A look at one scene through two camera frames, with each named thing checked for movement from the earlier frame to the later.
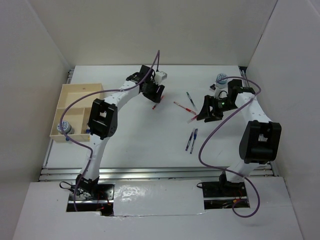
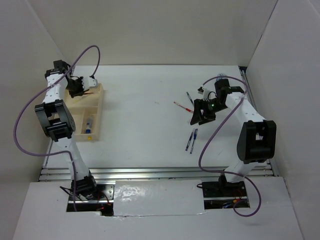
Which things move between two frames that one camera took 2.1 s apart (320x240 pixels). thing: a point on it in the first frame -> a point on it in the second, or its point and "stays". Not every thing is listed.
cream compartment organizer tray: (78, 113) stays
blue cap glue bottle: (88, 131) stays
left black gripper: (155, 97) -> (80, 80)
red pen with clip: (187, 109) stays
